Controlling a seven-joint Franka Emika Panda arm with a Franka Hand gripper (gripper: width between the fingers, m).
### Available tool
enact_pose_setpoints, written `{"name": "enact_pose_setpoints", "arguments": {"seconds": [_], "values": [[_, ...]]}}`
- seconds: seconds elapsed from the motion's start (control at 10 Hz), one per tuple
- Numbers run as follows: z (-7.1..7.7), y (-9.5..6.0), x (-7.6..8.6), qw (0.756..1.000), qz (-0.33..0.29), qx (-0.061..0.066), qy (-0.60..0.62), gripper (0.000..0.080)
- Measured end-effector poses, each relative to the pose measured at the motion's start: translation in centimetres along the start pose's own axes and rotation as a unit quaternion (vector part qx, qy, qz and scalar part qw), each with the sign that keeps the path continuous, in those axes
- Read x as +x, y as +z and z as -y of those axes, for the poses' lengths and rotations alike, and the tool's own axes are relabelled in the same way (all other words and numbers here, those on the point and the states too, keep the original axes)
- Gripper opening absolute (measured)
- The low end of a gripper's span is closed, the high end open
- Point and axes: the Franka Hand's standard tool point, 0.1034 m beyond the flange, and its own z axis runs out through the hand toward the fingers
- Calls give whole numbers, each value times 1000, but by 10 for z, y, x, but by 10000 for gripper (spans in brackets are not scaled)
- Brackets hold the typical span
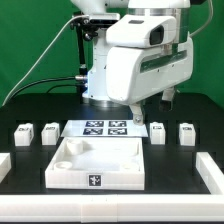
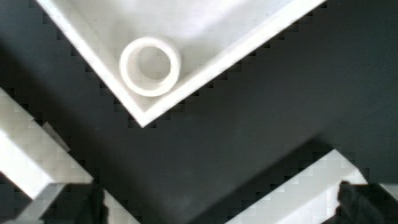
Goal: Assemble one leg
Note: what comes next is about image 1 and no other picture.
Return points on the black camera stand pole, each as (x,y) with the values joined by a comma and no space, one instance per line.
(82,67)

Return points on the black camera on stand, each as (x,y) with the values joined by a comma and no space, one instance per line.
(100,20)

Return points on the white left fence piece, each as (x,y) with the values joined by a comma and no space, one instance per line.
(5,165)

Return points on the white front fence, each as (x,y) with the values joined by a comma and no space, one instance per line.
(111,208)

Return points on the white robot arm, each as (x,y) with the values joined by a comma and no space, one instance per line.
(140,48)

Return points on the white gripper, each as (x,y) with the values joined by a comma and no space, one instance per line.
(135,74)

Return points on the white square table top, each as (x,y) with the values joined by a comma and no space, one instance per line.
(112,163)

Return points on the white sheet with tags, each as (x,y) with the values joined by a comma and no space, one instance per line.
(106,128)

